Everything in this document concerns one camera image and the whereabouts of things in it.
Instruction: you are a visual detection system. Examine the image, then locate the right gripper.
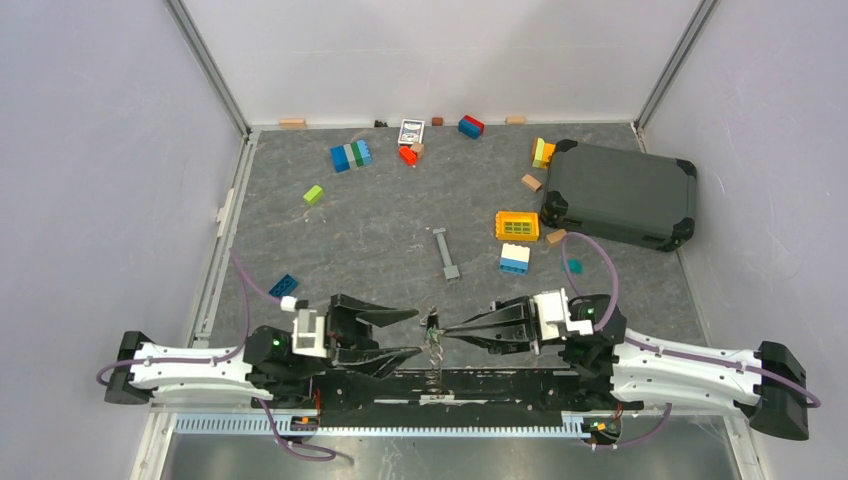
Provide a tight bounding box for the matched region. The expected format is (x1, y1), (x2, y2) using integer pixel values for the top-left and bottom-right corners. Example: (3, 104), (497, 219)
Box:
(441, 295), (574, 356)

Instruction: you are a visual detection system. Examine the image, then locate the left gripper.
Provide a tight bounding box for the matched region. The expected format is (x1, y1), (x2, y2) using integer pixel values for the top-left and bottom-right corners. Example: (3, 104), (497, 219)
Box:
(292, 293), (425, 381)

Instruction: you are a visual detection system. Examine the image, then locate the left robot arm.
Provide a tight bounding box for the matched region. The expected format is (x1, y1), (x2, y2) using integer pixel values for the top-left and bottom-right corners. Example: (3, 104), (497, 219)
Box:
(96, 294), (422, 408)

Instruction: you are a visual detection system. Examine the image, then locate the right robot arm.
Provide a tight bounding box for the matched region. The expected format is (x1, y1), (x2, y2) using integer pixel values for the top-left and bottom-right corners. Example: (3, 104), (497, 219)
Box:
(438, 290), (818, 441)

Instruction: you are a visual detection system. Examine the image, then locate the white and blue brick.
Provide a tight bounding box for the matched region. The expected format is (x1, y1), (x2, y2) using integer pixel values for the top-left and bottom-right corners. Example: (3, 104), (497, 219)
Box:
(498, 243), (531, 275)

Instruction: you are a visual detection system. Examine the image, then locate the grey toy axle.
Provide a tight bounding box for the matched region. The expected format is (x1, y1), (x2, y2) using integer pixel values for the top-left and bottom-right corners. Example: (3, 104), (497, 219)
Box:
(433, 228), (460, 283)

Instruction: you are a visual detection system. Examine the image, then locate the teal small block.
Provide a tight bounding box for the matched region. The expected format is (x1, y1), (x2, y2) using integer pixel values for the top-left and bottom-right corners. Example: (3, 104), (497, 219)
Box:
(566, 258), (583, 275)

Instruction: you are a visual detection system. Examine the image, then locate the yellow window brick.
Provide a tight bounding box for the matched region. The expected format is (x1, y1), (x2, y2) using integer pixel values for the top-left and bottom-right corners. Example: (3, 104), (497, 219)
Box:
(495, 211), (540, 242)

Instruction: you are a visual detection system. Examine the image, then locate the dark blue flat brick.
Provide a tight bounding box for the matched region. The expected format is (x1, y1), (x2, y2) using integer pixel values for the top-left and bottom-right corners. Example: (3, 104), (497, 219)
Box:
(268, 274), (299, 299)

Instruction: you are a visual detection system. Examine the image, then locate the tan wooden block near case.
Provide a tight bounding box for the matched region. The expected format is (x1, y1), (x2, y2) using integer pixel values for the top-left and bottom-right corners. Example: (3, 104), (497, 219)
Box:
(521, 174), (543, 192)

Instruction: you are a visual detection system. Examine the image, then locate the lime green block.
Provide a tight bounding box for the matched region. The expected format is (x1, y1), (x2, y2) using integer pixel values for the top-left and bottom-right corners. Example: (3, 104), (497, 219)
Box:
(303, 185), (324, 205)

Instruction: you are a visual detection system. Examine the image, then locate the orange green brown brick stack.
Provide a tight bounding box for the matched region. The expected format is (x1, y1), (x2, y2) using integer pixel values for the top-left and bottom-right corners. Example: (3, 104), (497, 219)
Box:
(531, 137), (556, 169)

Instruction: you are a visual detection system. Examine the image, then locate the red orange brick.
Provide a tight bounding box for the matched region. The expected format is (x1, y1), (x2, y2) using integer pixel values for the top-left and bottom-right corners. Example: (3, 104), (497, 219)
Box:
(398, 146), (418, 167)

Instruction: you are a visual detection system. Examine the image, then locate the dark grey hard case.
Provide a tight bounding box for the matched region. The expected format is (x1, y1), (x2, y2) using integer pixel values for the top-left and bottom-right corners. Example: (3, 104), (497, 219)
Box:
(539, 139), (698, 252)

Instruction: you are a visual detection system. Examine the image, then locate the blue grey green brick stack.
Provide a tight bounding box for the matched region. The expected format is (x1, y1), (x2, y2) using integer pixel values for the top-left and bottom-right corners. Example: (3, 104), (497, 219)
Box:
(330, 140), (372, 173)

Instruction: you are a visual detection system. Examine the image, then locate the red and blue brick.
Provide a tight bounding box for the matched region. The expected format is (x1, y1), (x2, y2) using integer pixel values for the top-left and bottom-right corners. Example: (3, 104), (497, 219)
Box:
(457, 115), (485, 139)

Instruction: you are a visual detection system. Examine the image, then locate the playing card box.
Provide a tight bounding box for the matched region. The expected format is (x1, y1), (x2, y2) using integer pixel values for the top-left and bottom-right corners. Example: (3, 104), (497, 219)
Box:
(397, 119), (426, 146)

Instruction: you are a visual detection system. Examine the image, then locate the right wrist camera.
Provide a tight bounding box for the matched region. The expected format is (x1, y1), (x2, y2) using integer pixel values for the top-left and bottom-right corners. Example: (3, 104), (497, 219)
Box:
(532, 288), (594, 341)

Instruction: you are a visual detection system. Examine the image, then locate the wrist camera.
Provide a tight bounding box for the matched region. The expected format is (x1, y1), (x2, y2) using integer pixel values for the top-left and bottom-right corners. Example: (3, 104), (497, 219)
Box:
(279, 296), (330, 359)
(532, 288), (594, 341)

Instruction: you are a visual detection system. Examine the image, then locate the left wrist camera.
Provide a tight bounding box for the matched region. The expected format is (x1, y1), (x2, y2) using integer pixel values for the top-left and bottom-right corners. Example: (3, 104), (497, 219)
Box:
(279, 296), (330, 359)

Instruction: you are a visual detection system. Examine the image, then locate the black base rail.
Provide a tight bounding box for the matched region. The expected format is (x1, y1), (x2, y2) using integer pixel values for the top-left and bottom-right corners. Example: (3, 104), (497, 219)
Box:
(267, 368), (644, 428)

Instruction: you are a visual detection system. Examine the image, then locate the tan wooden block at wall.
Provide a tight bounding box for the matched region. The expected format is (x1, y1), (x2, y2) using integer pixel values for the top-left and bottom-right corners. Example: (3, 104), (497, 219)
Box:
(278, 118), (307, 130)

